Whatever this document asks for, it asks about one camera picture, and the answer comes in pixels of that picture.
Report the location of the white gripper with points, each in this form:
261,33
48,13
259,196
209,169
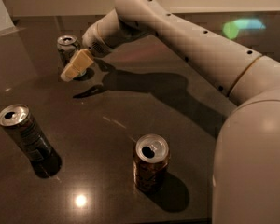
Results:
91,39

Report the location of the green white 7up can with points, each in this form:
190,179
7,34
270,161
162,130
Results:
67,46

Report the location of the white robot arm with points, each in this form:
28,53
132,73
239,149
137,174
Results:
246,176

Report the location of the tall black energy drink can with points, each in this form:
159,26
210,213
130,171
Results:
21,126

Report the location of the brown soda can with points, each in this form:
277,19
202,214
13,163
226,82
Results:
151,155

